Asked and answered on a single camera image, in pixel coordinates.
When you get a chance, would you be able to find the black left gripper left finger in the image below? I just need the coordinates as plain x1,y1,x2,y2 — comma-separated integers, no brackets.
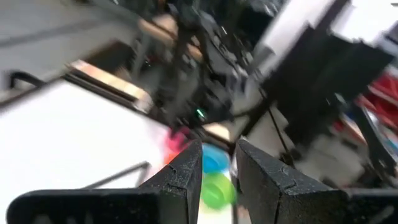
138,139,204,224

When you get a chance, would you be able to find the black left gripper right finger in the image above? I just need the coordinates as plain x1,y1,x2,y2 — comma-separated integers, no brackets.
235,139,349,224

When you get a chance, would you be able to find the green bowl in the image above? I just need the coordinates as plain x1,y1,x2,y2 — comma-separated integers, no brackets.
200,172,238,210

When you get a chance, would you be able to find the pink bowl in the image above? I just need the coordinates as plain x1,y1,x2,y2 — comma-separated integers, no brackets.
164,129,190,156

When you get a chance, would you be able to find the blue bowl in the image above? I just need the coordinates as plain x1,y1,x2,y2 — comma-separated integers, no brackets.
201,143,231,174

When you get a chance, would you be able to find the large black box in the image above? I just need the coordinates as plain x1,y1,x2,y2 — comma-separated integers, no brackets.
257,27,396,147

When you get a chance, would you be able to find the tan wooden panel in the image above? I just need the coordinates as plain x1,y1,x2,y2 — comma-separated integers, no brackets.
65,58,154,114

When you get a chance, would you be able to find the red crate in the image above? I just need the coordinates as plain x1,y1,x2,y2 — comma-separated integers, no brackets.
357,73,398,125

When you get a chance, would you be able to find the curved black cable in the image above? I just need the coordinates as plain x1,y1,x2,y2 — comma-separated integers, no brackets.
9,70,46,90

